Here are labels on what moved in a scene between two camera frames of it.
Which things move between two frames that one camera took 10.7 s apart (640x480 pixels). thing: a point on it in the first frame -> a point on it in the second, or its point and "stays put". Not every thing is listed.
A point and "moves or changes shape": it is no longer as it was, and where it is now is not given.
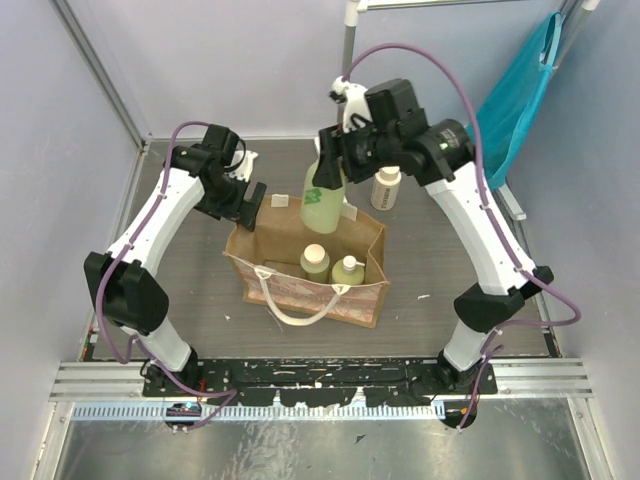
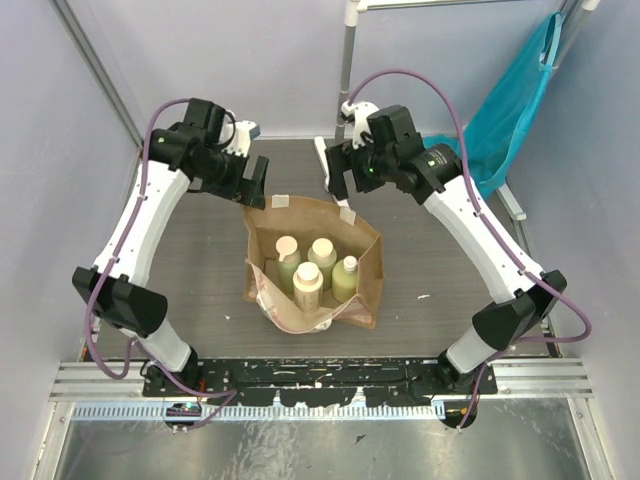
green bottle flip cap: x=321 y=209 -> x=286 y=245
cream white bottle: x=385 y=188 -> x=307 y=282
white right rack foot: x=511 y=203 stays put
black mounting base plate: x=319 y=382 stays put
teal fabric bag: x=509 y=109 stays put
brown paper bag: x=267 y=263 moves or changes shape
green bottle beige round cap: x=314 y=262 -> x=322 y=247
